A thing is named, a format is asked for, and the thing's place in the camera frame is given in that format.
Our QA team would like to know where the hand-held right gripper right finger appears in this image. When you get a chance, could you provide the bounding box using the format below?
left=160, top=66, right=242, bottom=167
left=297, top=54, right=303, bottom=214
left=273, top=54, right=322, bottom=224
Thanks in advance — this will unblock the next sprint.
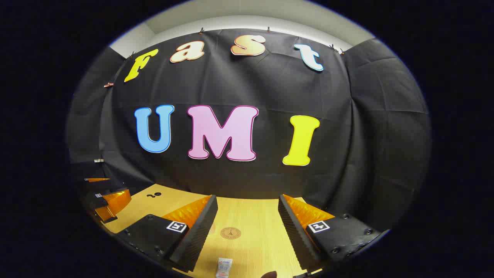
left=278, top=194, right=390, bottom=273

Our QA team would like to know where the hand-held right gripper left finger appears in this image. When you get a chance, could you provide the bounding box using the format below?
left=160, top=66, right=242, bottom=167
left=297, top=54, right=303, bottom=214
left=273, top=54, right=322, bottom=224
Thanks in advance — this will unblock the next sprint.
left=116, top=195, right=218, bottom=273

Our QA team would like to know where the round brown coaster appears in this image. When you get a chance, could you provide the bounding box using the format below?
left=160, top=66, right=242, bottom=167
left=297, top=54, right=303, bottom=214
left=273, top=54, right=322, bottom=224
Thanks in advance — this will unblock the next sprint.
left=220, top=227, right=242, bottom=240

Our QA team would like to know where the white toothpaste tube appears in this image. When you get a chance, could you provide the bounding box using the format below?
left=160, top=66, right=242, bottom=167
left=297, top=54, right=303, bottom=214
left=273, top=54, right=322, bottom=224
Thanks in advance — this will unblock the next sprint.
left=215, top=258, right=233, bottom=278

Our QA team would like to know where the wooden desktop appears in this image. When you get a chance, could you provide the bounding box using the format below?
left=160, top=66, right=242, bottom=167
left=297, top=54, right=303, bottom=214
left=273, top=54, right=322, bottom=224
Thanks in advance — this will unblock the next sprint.
left=102, top=183, right=340, bottom=278

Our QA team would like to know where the black backdrop cloth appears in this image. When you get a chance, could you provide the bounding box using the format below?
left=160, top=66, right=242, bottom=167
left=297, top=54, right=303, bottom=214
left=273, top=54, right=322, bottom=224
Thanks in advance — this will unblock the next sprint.
left=66, top=28, right=432, bottom=232

